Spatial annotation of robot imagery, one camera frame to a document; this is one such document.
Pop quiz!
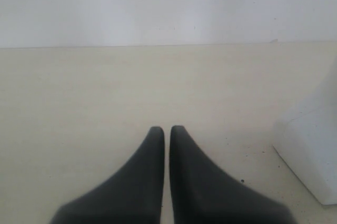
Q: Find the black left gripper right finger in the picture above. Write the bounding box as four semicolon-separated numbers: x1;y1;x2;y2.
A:
169;125;294;223

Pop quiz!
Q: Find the white mannequin head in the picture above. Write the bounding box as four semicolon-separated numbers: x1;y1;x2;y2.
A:
273;62;336;205

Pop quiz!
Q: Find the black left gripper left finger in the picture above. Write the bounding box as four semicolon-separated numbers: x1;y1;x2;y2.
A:
51;126;165;223

